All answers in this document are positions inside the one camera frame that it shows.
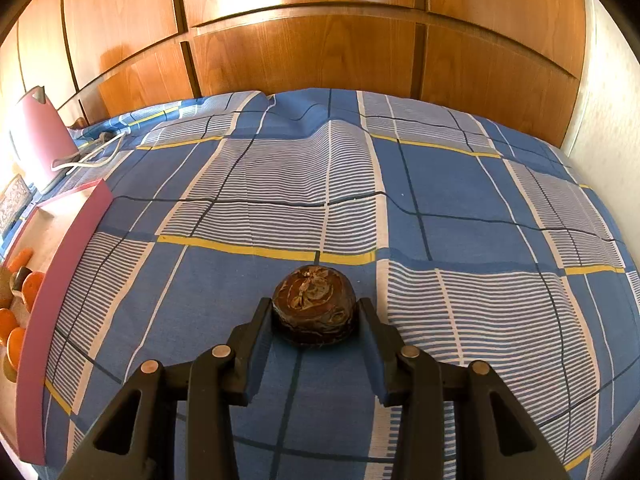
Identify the wooden headboard panel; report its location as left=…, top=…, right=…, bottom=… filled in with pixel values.
left=0, top=0, right=596, bottom=148

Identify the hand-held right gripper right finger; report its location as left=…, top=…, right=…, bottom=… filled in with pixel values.
left=356, top=297, right=571, bottom=480

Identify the small oval orange fruit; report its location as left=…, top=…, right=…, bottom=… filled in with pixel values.
left=0, top=308, right=18, bottom=345

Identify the large orange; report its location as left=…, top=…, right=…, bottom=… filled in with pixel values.
left=5, top=327, right=27, bottom=368

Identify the pink electric kettle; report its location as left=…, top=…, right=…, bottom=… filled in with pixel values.
left=9, top=86, right=78, bottom=188

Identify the silver embossed tissue box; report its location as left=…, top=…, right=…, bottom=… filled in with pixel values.
left=0, top=175, right=32, bottom=236

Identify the orange carrot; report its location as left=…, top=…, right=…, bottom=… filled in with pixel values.
left=5, top=249, right=33, bottom=273

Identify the blue plaid bed sheet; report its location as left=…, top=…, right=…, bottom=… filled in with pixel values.
left=42, top=87, right=640, bottom=480

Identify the white kettle power cord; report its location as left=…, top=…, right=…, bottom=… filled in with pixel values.
left=51, top=131, right=132, bottom=171

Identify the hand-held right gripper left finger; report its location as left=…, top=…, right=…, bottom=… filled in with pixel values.
left=57, top=297, right=275, bottom=480

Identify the pink-edged cardboard box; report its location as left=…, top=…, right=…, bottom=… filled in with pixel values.
left=0, top=179, right=115, bottom=466

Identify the small round orange fruit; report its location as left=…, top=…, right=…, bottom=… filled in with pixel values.
left=21, top=271, right=47, bottom=311

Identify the dark brown round fruit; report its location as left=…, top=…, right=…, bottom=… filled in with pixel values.
left=271, top=264, right=359, bottom=347

